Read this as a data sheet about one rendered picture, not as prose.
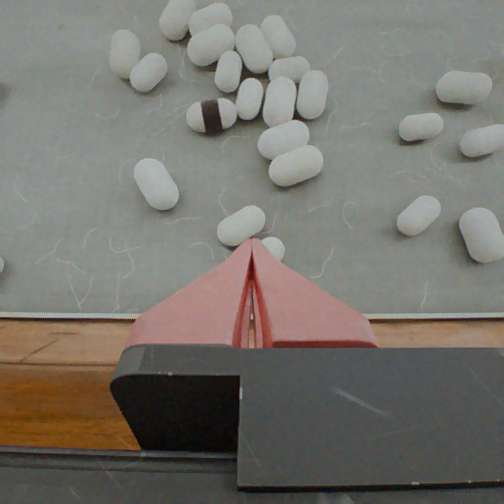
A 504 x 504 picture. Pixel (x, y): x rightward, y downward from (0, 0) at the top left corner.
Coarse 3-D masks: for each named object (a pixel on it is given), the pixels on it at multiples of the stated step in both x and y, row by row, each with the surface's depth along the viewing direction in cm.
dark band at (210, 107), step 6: (204, 102) 20; (210, 102) 20; (216, 102) 20; (204, 108) 20; (210, 108) 20; (216, 108) 20; (204, 114) 20; (210, 114) 20; (216, 114) 20; (204, 120) 20; (210, 120) 20; (216, 120) 21; (204, 126) 21; (210, 126) 21; (216, 126) 21
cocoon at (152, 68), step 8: (152, 56) 22; (160, 56) 22; (144, 64) 21; (152, 64) 22; (160, 64) 22; (136, 72) 21; (144, 72) 21; (152, 72) 22; (160, 72) 22; (136, 80) 21; (144, 80) 21; (152, 80) 22; (160, 80) 23; (136, 88) 22; (144, 88) 22; (152, 88) 23
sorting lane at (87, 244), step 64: (0, 0) 25; (64, 0) 25; (128, 0) 25; (256, 0) 25; (320, 0) 25; (384, 0) 25; (448, 0) 25; (0, 64) 24; (64, 64) 24; (192, 64) 24; (320, 64) 23; (384, 64) 24; (448, 64) 23; (0, 128) 22; (64, 128) 22; (128, 128) 22; (256, 128) 22; (320, 128) 22; (384, 128) 22; (448, 128) 22; (0, 192) 21; (64, 192) 21; (128, 192) 21; (192, 192) 21; (256, 192) 21; (320, 192) 21; (384, 192) 21; (448, 192) 21; (0, 256) 20; (64, 256) 20; (128, 256) 20; (192, 256) 20; (320, 256) 20; (384, 256) 20; (448, 256) 20
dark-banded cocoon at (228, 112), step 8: (192, 104) 21; (224, 104) 20; (232, 104) 21; (192, 112) 20; (200, 112) 20; (224, 112) 20; (232, 112) 21; (192, 120) 21; (200, 120) 20; (224, 120) 21; (232, 120) 21; (192, 128) 21; (200, 128) 21; (224, 128) 21
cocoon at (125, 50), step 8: (120, 32) 22; (128, 32) 22; (112, 40) 22; (120, 40) 22; (128, 40) 22; (136, 40) 22; (112, 48) 22; (120, 48) 21; (128, 48) 22; (136, 48) 22; (112, 56) 21; (120, 56) 21; (128, 56) 21; (136, 56) 22; (112, 64) 22; (120, 64) 21; (128, 64) 22; (136, 64) 22; (120, 72) 22; (128, 72) 22
